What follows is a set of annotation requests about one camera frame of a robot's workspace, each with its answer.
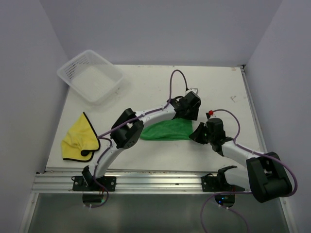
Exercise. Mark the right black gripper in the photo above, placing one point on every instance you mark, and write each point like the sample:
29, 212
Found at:
196, 135

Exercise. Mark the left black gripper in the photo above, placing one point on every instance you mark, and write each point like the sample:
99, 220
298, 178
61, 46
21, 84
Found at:
193, 115

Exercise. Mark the green microfiber towel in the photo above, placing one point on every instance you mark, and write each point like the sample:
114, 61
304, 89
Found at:
168, 130

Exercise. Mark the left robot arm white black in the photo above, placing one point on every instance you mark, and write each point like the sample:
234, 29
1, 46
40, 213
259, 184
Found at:
127, 129

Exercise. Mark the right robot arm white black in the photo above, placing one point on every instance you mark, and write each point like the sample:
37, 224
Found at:
262, 174

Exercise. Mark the white plastic basket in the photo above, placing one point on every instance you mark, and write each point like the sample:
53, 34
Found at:
91, 76

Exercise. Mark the yellow microfiber towel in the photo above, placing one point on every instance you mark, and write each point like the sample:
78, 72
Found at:
80, 142

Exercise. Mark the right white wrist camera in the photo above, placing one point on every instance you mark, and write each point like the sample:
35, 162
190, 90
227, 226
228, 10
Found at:
210, 114

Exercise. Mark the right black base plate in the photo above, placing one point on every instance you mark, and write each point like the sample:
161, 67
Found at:
211, 183

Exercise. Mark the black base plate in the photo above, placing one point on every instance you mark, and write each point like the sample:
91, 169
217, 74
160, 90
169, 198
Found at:
211, 183
80, 185

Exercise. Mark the aluminium mounting rail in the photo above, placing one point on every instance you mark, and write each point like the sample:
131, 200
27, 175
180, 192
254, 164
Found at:
128, 182

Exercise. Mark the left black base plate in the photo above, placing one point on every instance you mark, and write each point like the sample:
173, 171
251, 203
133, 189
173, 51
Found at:
80, 185

